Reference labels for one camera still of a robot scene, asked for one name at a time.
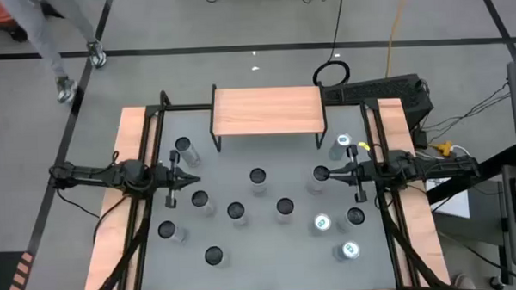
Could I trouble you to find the white cable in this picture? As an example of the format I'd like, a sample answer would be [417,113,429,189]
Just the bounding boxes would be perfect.
[449,144,473,157]

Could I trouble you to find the black stand bar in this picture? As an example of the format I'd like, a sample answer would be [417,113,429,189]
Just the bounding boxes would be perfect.
[424,144,516,206]

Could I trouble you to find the white paper sheet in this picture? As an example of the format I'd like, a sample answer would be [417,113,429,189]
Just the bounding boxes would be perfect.
[424,176,471,221]

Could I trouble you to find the black computer tower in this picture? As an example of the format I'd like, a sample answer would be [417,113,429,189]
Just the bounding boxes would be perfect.
[322,71,436,134]

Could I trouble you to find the black cable bundle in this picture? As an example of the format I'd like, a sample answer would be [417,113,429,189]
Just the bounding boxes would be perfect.
[419,80,513,134]

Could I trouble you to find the person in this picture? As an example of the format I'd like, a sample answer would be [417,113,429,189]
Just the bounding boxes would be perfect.
[0,0,109,107]

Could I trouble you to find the yellow power plug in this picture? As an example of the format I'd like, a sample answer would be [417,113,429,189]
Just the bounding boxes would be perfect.
[429,140,454,158]

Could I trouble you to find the Celsius can blue label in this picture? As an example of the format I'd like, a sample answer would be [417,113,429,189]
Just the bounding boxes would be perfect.
[249,166,269,196]
[157,219,187,245]

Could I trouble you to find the Celsius can yellow label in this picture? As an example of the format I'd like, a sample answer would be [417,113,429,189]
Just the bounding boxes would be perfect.
[190,188,218,218]

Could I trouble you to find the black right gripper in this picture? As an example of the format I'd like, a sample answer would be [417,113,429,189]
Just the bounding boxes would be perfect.
[326,144,376,205]

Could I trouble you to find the blue silver Red Bull can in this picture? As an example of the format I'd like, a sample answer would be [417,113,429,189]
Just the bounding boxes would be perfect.
[332,239,362,263]
[327,133,354,162]
[310,213,334,238]

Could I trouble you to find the black cable with coil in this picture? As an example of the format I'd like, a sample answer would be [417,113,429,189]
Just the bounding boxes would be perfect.
[309,0,352,89]

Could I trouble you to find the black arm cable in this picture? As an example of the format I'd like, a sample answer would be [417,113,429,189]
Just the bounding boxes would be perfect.
[55,186,133,248]

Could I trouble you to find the yellow extension cable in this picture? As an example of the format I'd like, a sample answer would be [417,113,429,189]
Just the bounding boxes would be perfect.
[381,0,414,79]

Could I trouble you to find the black mat orange stripes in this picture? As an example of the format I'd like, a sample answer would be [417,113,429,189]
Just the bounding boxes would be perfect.
[0,250,36,290]

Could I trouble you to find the Celsius can orange print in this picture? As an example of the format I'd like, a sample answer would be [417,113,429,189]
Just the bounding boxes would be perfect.
[274,196,296,225]

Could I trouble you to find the white Celsius can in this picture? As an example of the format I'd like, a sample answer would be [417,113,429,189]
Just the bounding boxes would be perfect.
[335,206,367,234]
[225,201,249,228]

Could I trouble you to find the wooden shelf black legs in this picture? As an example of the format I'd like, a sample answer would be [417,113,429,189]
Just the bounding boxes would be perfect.
[208,80,329,154]

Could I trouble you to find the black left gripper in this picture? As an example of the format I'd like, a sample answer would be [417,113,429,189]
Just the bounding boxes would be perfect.
[152,149,202,210]

